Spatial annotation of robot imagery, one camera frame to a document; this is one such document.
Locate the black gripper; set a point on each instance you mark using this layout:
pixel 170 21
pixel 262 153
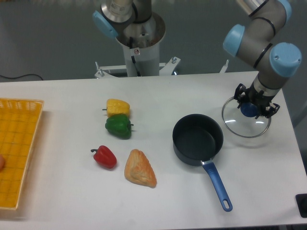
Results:
pixel 263 104

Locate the glass lid blue knob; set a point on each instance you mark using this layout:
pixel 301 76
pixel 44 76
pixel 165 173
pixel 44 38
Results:
pixel 243 120

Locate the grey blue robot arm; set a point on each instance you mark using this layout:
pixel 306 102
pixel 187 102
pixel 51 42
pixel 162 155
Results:
pixel 252 44

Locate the black device table edge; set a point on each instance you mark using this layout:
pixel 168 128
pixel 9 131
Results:
pixel 301 200

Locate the golden pastry turnover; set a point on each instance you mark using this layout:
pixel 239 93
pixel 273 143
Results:
pixel 138 169

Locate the green bell pepper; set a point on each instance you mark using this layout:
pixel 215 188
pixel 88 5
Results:
pixel 119 126

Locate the yellow bell pepper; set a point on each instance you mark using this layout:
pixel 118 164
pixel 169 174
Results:
pixel 117 107

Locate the red bell pepper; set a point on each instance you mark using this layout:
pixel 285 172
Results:
pixel 104 157

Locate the yellow woven basket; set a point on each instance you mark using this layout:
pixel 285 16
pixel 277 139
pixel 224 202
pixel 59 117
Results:
pixel 19 120

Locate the dark saucepan blue handle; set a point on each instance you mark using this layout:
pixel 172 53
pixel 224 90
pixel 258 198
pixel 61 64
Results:
pixel 197 139

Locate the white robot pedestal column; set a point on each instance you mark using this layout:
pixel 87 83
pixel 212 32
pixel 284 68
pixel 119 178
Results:
pixel 141 46

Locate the white metal base frame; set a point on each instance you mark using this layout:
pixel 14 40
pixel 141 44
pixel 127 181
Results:
pixel 165 69

